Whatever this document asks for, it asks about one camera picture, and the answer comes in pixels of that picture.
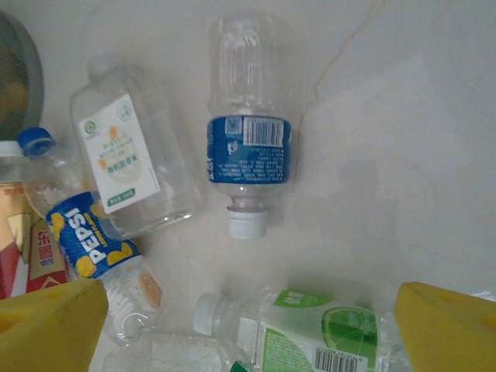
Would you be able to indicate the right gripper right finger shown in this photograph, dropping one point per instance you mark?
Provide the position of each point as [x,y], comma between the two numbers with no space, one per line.
[449,333]

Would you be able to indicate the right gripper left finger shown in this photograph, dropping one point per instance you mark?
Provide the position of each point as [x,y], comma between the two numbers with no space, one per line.
[46,333]

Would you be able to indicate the blue Pepsi label bottle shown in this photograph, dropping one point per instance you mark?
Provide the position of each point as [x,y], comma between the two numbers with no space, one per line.
[89,240]

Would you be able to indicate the red gold label bottle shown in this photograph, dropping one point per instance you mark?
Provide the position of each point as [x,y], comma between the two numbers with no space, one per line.
[15,232]

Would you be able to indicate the clear white-label bottle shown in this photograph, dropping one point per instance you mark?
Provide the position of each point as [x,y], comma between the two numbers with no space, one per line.
[116,155]

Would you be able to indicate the translucent grey-green plastic bin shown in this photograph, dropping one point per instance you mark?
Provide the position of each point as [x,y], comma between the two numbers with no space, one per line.
[15,77]

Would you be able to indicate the blue label bottle white cap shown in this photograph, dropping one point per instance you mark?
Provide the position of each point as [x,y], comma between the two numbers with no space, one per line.
[248,162]

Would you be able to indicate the clear bottle green cap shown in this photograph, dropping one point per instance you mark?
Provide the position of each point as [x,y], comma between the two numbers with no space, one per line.
[174,356]

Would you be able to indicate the green lime label bottle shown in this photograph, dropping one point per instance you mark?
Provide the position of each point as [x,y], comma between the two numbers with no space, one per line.
[302,341]

